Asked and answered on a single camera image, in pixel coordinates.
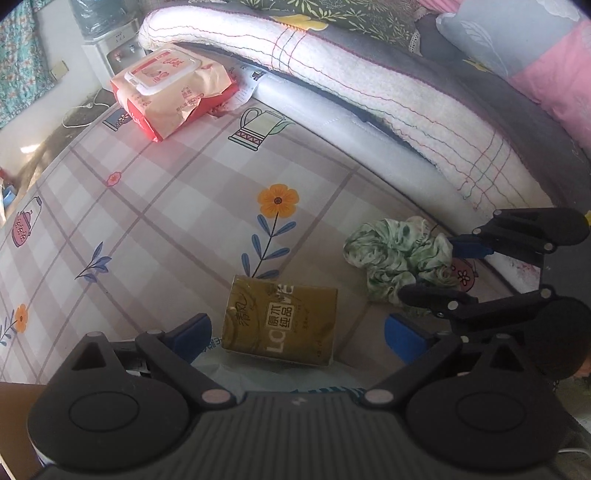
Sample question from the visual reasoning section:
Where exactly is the green white scrunchie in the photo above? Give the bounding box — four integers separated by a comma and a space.
342, 216, 459, 306

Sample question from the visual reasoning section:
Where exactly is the brown cardboard box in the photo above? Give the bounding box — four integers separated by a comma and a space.
1, 382, 45, 479

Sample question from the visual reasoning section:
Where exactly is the red wet wipes pack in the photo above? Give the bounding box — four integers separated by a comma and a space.
110, 44, 238, 142

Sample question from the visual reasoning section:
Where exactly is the gold tissue pack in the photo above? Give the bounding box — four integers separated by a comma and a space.
221, 276, 338, 367

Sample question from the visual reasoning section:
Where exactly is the water dispenser with bottle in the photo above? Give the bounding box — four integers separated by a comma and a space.
69, 0, 145, 91

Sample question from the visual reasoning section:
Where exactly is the teal floral hanging cloth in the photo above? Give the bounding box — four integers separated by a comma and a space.
1, 1, 55, 128

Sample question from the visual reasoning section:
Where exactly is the white plaid rolled blanket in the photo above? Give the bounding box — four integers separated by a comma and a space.
139, 4, 551, 211

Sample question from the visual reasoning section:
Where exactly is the white translucent plastic bag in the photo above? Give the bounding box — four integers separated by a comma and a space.
192, 347, 366, 400

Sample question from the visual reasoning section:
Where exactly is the plaid printed bed sheet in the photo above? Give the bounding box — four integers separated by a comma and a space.
0, 87, 541, 393

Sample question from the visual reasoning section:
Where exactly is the green leaf pattern pillow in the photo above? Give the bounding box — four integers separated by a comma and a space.
242, 0, 420, 51

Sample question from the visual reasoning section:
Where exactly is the pink grey patchwork quilt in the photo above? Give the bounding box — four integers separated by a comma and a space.
420, 0, 590, 150

